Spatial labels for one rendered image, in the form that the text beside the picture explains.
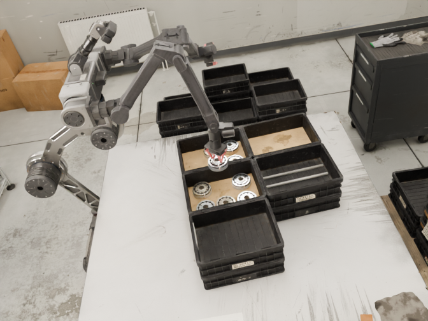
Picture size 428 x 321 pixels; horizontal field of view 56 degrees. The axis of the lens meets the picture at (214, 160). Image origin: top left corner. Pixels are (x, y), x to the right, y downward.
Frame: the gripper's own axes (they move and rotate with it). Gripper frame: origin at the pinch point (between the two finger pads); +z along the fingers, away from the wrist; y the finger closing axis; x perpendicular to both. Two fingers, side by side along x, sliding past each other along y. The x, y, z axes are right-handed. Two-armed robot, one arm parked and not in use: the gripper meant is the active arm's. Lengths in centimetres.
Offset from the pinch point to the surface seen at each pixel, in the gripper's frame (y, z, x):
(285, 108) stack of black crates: 23, 49, -119
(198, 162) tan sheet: 24.1, 21.7, -11.2
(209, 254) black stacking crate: -20.1, 22.0, 38.0
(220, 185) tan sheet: 1.3, 21.2, -1.9
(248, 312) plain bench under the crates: -47, 34, 48
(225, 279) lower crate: -31, 29, 42
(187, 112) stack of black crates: 96, 56, -84
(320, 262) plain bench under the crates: -63, 32, 8
